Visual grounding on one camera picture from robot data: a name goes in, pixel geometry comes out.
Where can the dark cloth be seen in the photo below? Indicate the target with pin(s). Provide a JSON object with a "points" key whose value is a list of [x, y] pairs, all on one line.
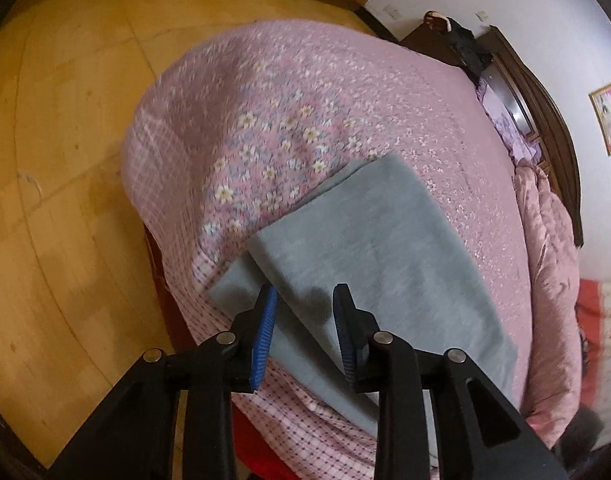
{"points": [[580, 432]]}

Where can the pink floral quilt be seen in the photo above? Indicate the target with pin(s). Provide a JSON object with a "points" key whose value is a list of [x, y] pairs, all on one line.
{"points": [[545, 270]]}

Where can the grey pants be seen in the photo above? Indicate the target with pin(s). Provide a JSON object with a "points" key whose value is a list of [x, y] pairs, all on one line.
{"points": [[375, 250]]}

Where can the purple pillow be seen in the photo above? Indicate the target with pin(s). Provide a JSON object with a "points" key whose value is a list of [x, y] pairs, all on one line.
{"points": [[505, 120]]}

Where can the white wall socket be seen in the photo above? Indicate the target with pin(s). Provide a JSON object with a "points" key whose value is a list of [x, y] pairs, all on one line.
{"points": [[483, 15], [390, 10]]}

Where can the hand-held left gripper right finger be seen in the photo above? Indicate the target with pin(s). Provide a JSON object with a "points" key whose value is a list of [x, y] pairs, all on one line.
{"points": [[343, 330]]}

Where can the dark clothing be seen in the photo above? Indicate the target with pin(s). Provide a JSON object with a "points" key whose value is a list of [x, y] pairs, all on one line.
{"points": [[468, 47]]}

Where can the framed wall picture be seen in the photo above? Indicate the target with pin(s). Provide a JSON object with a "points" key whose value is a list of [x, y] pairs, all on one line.
{"points": [[610, 117]]}

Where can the pink floral bed sheet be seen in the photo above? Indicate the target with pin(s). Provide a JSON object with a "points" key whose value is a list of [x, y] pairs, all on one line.
{"points": [[285, 85]]}

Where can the dark wooden headboard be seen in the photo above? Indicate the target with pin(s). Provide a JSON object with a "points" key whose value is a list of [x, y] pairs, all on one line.
{"points": [[560, 145]]}

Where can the wooden nightstand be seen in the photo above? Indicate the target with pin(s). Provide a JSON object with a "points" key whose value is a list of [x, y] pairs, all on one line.
{"points": [[425, 35]]}

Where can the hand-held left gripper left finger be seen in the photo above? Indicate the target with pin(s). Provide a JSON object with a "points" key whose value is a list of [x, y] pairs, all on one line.
{"points": [[265, 335]]}

